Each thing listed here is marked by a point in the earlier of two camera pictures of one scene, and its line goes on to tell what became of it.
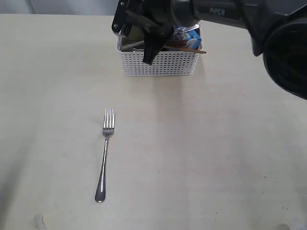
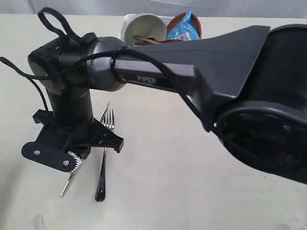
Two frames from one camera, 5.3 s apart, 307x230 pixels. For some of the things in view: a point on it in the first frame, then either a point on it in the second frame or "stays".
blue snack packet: (192, 37) stays
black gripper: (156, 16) -> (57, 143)
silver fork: (108, 130) stays
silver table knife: (134, 44) -> (72, 174)
